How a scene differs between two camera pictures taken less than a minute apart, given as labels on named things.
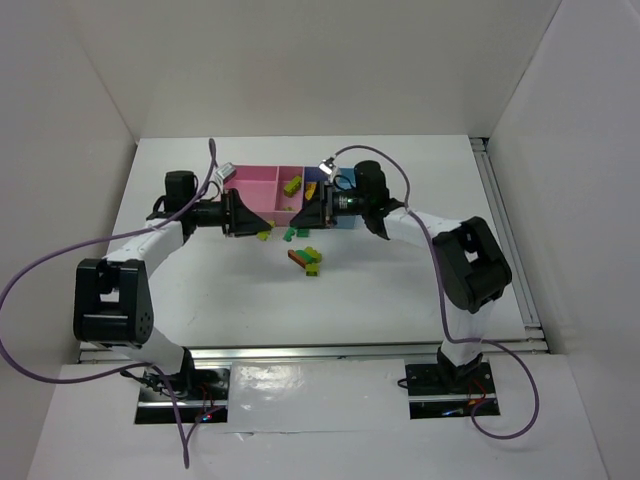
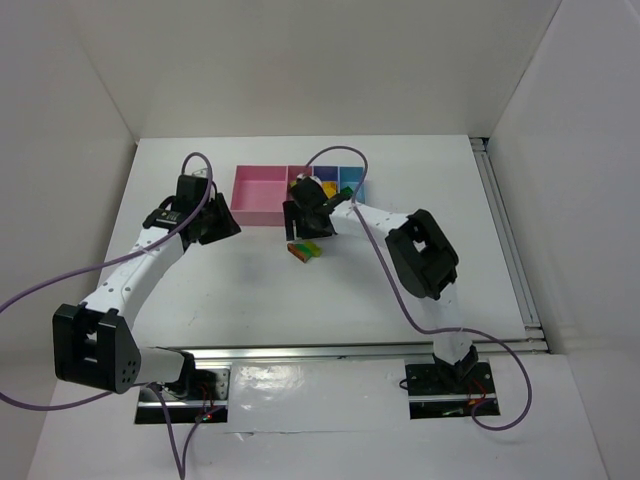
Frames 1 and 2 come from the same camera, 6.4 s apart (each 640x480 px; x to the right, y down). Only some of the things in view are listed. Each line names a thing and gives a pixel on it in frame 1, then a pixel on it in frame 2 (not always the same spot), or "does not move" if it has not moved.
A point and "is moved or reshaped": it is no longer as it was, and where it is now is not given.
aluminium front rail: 406,352 does not move
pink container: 275,191 does not move
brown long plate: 296,258 is moved or reshaped
